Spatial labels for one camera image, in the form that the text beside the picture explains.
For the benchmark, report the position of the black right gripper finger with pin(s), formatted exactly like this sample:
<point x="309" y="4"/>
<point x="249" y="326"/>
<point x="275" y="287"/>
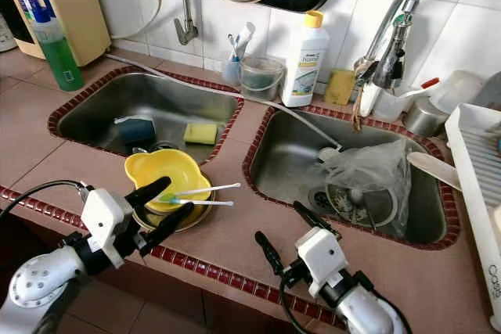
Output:
<point x="309" y="215"/>
<point x="270" y="252"/>

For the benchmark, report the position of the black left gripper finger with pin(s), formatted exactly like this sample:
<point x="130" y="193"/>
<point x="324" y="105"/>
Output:
<point x="168" y="228"/>
<point x="147" y="192"/>

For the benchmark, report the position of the green chopstick clip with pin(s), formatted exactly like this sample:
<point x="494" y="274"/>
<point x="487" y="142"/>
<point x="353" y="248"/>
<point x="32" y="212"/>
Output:
<point x="178" y="200"/>

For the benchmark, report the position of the yellow plastic bowl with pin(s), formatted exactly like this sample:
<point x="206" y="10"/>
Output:
<point x="172" y="166"/>

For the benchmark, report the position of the steel spoon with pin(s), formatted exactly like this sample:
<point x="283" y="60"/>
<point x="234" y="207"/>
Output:
<point x="139" y="152"/>

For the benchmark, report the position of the dark blue mug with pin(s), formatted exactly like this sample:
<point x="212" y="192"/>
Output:
<point x="135" y="131"/>

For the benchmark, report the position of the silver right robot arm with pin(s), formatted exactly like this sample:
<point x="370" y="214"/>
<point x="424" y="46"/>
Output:
<point x="372" y="314"/>

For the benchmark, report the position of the round steel-rimmed lid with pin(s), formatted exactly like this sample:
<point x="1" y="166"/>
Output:
<point x="356" y="209"/>

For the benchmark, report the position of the steel sink basin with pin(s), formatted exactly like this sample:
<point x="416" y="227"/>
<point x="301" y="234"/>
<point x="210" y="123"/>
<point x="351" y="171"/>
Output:
<point x="117" y="95"/>
<point x="282" y="154"/>

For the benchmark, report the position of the clear plastic bag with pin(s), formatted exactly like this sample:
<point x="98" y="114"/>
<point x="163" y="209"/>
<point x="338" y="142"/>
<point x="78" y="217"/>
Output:
<point x="376" y="174"/>

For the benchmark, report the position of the bright yellow sponge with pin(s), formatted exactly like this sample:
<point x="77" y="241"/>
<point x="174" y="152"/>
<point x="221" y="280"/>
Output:
<point x="200" y="133"/>

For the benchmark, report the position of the mustard yellow sponge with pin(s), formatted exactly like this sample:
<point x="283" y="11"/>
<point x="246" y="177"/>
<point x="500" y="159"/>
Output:
<point x="339" y="87"/>

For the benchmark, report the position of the white plastic cup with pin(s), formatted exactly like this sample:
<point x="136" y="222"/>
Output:
<point x="391" y="107"/>

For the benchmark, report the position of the small clear bucket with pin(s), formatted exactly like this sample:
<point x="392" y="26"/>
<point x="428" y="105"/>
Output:
<point x="261" y="80"/>

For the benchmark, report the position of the clear toothbrush cup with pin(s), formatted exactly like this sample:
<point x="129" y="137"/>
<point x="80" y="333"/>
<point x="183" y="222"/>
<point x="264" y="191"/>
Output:
<point x="232" y="72"/>

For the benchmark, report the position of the white detergent bottle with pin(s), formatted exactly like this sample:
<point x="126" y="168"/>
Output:
<point x="305" y="68"/>

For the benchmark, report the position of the steel cup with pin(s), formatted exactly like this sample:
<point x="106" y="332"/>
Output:
<point x="425" y="119"/>

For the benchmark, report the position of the green dish soap bottle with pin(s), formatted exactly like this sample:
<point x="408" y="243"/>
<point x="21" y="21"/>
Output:
<point x="61" y="60"/>

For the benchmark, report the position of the white dish rack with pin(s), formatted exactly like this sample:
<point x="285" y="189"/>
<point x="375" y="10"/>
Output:
<point x="470" y="162"/>

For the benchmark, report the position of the red-tipped white utensil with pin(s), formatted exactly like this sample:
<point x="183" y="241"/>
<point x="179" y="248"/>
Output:
<point x="430" y="82"/>

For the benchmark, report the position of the clear plastic container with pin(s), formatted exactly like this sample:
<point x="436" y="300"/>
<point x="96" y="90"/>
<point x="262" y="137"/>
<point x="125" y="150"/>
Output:
<point x="458" y="90"/>

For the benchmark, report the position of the beige water filter machine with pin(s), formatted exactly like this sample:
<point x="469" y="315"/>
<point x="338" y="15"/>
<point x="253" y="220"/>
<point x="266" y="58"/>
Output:
<point x="86" y="5"/>

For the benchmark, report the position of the large white plastic jar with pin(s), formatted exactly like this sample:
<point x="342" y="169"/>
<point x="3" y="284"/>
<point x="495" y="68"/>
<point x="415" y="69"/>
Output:
<point x="6" y="33"/>

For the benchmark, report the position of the chrome gooseneck faucet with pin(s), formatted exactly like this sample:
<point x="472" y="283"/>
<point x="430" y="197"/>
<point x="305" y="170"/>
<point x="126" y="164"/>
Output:
<point x="399" y="5"/>

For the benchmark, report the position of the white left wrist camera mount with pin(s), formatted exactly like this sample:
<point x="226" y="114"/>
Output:
<point x="106" y="220"/>

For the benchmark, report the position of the small chrome wall tap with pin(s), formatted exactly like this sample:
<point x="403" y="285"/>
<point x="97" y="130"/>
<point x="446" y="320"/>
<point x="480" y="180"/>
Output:
<point x="186" y="29"/>

